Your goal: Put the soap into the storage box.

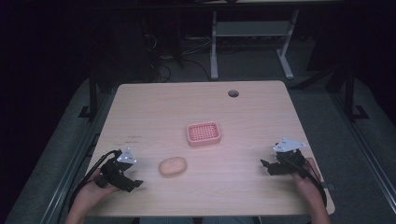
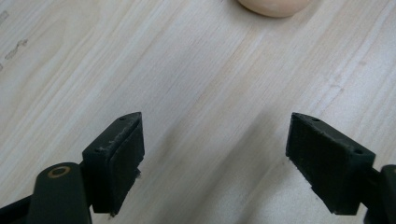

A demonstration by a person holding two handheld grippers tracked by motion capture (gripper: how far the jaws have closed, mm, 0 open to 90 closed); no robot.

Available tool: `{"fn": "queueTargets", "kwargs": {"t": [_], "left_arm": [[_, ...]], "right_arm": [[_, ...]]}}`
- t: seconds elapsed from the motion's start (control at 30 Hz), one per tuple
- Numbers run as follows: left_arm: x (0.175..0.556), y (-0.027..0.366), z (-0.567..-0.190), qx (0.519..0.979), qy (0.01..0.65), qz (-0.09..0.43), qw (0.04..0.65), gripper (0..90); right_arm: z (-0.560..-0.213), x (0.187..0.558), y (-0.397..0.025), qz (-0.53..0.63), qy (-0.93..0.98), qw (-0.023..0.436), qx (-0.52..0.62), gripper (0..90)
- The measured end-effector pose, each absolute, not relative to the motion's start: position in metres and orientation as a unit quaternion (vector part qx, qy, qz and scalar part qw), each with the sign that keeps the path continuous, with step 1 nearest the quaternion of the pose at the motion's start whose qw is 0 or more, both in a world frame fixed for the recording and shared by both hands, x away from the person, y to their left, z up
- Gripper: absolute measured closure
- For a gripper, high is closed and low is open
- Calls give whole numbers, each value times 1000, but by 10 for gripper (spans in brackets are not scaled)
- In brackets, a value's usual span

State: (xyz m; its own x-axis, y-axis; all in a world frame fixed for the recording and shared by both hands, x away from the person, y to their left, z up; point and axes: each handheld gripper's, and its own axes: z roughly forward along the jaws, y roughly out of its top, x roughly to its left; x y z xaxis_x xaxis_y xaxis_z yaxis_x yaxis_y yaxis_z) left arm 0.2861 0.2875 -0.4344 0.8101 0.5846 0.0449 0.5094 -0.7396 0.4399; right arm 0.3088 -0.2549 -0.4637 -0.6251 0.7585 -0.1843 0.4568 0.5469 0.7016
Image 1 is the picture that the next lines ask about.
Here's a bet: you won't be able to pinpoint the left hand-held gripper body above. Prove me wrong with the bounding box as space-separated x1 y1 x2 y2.
94 147 138 191

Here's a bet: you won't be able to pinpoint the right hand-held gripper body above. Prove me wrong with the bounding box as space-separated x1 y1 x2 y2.
272 137 308 179

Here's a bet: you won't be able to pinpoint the tan bread roll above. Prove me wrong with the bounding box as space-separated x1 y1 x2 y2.
158 156 189 178

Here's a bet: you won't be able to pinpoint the pink soap dish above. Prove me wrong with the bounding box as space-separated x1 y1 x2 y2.
186 120 222 148

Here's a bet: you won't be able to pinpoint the person's left hand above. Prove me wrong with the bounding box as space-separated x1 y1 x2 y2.
77 168 120 204

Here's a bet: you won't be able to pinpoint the person's right hand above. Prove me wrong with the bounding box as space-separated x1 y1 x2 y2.
290 157 324 201

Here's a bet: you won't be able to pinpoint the black metal stand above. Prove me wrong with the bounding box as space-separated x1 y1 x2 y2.
344 60 371 121
78 62 100 119

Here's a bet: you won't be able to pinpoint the cables on floor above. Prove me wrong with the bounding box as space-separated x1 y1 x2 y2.
144 34 216 82

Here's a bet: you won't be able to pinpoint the white metal desk frame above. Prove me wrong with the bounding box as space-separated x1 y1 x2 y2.
209 8 301 81

